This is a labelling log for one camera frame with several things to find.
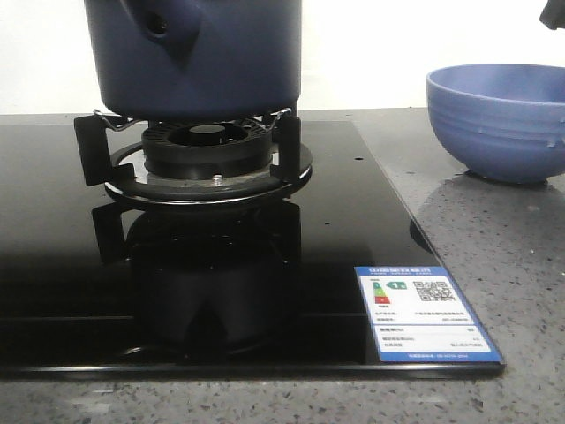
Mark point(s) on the black gas burner head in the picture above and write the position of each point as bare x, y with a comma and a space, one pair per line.
200, 151

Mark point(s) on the black glass gas stove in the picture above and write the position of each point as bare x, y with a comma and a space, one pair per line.
91, 288

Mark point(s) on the black pot support grate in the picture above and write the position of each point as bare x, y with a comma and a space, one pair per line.
125, 177

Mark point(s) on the dark robot gripper part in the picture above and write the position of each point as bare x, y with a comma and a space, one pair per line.
553, 14

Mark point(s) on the dark blue cooking pot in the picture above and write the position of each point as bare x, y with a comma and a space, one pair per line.
196, 60

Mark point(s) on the blue energy efficiency label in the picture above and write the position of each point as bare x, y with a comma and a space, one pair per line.
418, 314

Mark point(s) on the light blue ceramic bowl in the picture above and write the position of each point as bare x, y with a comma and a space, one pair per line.
502, 121

